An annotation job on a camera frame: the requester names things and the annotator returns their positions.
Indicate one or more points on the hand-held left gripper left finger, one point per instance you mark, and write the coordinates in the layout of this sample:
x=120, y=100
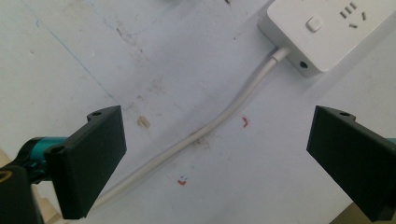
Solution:
x=87, y=155

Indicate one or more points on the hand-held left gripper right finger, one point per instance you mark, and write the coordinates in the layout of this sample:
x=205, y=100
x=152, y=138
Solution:
x=355, y=155

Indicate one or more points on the white power strip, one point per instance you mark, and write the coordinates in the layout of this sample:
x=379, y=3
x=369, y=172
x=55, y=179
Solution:
x=323, y=31

